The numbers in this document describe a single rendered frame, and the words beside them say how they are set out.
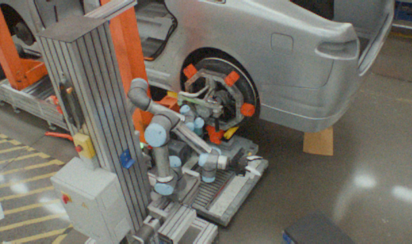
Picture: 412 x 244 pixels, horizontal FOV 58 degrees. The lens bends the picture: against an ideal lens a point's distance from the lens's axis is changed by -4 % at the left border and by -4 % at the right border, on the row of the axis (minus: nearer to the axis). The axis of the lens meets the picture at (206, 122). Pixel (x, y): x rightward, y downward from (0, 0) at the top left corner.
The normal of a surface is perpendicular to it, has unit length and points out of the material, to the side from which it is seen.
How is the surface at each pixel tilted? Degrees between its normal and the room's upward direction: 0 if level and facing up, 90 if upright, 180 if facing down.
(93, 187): 0
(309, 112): 90
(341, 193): 0
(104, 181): 0
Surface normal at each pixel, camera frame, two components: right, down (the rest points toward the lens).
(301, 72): -0.54, 0.55
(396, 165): -0.07, -0.78
